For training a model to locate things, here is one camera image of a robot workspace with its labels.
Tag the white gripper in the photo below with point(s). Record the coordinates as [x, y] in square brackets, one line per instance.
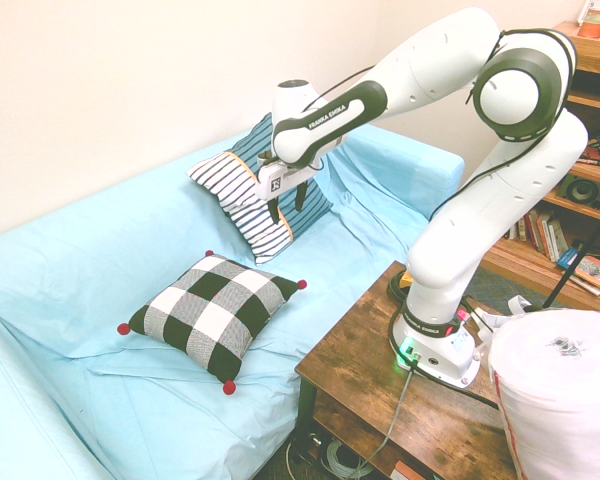
[280, 182]

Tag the black white checkered pillow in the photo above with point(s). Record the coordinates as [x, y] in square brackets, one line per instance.
[205, 310]

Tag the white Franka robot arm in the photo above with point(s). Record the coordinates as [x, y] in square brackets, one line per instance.
[480, 225]

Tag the blue white striped pillow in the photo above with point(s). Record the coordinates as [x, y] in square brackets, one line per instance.
[240, 180]

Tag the yellow red emergency stop button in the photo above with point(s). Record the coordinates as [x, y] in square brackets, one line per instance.
[406, 281]

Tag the rustic brown wooden table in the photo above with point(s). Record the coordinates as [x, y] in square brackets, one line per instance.
[360, 340]

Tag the sofa with light blue cover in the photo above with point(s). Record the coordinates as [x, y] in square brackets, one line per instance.
[80, 260]

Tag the dark green rug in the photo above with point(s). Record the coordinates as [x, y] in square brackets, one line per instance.
[505, 290]

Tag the wooden bookshelf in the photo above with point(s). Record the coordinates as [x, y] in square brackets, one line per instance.
[517, 261]

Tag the grey spine book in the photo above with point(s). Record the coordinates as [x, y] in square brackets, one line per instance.
[559, 240]

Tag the blue book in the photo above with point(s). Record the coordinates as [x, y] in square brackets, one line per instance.
[569, 257]

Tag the orange box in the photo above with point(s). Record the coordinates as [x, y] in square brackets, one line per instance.
[404, 472]

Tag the green speaker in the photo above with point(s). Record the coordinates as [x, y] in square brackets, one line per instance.
[582, 190]

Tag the orange cover book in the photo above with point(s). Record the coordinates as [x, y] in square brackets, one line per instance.
[597, 272]

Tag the large white foam roll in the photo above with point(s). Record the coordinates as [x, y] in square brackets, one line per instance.
[560, 410]

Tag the orange mug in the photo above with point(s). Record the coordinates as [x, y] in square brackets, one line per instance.
[592, 27]

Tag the black camera stand pole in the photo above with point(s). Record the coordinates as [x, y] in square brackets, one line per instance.
[580, 255]

